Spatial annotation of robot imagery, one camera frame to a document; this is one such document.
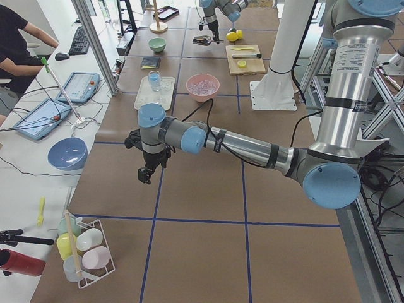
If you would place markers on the clear ice cubes pile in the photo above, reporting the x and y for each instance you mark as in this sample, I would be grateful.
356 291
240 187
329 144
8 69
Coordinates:
202 88

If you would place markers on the red cylinder bottle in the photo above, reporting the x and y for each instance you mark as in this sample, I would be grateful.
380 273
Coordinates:
16 262

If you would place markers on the lemon half slice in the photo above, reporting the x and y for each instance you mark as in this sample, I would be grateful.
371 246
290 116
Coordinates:
242 64

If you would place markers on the yellow cup in rack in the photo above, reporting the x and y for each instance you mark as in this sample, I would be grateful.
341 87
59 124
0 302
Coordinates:
64 246

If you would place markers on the black tripod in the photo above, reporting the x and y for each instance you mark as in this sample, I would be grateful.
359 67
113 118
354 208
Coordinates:
14 237

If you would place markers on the metal ice scoop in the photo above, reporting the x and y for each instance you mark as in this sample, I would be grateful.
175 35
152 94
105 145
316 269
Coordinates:
203 40

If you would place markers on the clear wine glass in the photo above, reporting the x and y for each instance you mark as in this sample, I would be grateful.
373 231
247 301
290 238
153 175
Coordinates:
162 97

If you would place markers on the grey cup in rack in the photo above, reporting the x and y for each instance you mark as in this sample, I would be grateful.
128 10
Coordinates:
69 268

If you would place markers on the pink cup in rack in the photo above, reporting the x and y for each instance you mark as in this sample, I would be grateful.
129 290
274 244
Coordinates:
96 258

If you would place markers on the aluminium frame post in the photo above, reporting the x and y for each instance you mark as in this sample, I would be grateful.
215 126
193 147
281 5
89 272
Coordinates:
85 18

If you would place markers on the green cup in rack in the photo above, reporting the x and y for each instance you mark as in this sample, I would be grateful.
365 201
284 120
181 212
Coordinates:
62 227

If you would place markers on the dark tray at table end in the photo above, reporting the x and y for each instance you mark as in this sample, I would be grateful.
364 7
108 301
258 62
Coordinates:
167 12

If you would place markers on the far teach pendant tablet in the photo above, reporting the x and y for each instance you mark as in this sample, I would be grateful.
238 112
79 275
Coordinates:
81 86

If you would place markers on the yellow plastic fork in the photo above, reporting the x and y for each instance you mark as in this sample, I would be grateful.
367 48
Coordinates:
40 217

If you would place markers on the white wire cup rack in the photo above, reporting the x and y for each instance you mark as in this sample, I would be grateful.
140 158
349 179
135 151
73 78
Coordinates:
94 275

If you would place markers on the white bear tray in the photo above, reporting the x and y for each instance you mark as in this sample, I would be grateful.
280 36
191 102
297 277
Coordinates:
146 95

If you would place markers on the black keyboard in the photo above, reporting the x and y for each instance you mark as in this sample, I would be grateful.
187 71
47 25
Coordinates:
80 43

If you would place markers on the seated person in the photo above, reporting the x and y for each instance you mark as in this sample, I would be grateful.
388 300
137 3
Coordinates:
17 64

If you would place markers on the blue bowl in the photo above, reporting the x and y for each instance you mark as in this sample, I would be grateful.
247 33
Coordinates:
68 154

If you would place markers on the black computer mouse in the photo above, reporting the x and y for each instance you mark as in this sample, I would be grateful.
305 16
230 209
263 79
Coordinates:
61 56

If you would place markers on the green bowl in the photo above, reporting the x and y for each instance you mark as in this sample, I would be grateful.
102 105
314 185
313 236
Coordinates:
157 44

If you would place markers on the teach pendant tablet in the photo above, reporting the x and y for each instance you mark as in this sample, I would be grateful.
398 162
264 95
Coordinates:
42 119
81 86

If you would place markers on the blue plastic cup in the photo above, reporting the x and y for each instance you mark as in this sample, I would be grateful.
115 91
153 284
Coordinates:
154 80

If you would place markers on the dark grey folded cloth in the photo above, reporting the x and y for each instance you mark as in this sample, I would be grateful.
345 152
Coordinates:
151 63

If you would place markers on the yellow lemon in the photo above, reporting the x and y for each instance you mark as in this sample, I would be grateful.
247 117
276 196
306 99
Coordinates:
232 36
239 34

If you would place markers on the near teach pendant tablet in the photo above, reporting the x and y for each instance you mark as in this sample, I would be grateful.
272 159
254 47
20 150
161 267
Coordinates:
42 119

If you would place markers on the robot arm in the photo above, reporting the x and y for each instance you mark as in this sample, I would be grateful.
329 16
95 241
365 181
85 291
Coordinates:
231 9
326 169

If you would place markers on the wooden stand with base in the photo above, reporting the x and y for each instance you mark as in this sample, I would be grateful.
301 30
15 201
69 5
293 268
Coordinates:
157 26

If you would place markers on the pink bowl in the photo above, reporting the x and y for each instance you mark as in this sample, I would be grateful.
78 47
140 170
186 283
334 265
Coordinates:
201 77

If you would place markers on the yellow plastic knife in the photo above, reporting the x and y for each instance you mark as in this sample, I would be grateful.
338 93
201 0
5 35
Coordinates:
243 48

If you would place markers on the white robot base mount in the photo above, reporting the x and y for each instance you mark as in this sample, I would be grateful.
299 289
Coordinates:
275 90

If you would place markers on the wooden cutting board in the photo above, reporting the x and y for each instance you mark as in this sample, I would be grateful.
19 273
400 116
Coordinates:
254 66

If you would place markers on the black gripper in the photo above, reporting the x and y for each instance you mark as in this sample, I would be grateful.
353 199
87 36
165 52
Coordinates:
152 158
214 27

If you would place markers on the long rod with green tip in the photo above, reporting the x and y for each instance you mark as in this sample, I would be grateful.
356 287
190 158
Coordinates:
79 118

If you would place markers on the white cup in rack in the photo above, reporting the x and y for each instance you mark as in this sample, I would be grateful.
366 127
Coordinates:
89 239

